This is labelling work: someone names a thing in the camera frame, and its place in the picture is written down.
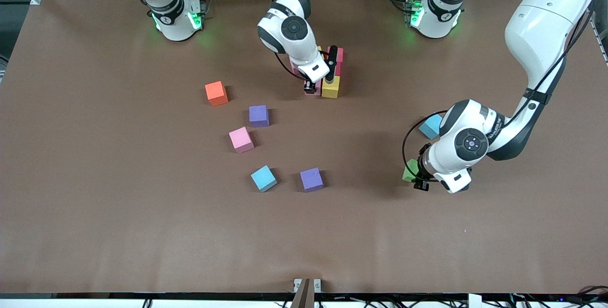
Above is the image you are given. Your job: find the brown paper table cover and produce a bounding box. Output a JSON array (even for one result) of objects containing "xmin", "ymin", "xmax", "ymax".
[{"xmin": 0, "ymin": 0, "xmax": 608, "ymax": 295}]

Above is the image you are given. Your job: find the purple foam cube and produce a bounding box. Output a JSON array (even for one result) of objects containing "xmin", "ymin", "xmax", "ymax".
[
  {"xmin": 248, "ymin": 105, "xmax": 270, "ymax": 128},
  {"xmin": 300, "ymin": 168, "xmax": 324, "ymax": 193}
]

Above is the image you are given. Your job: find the perforated aluminium side rail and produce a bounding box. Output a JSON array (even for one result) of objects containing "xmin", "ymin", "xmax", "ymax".
[{"xmin": 589, "ymin": 13, "xmax": 608, "ymax": 66}]

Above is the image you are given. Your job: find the orange foam cube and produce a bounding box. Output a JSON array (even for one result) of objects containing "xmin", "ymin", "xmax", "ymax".
[{"xmin": 205, "ymin": 81, "xmax": 229, "ymax": 106}]

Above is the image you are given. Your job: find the green foam cube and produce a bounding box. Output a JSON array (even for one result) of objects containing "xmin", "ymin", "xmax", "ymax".
[{"xmin": 402, "ymin": 158, "xmax": 419, "ymax": 183}]

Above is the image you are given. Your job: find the brown wooden strip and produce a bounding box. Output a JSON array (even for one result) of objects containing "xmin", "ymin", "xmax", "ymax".
[{"xmin": 290, "ymin": 278, "xmax": 315, "ymax": 308}]

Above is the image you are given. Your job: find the grey metal table bracket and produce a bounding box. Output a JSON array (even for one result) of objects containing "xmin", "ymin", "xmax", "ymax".
[{"xmin": 293, "ymin": 278, "xmax": 322, "ymax": 294}]

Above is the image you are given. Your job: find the blue foam cube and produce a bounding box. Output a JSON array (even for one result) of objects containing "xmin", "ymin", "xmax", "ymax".
[
  {"xmin": 250, "ymin": 165, "xmax": 278, "ymax": 193},
  {"xmin": 418, "ymin": 115, "xmax": 443, "ymax": 140}
]

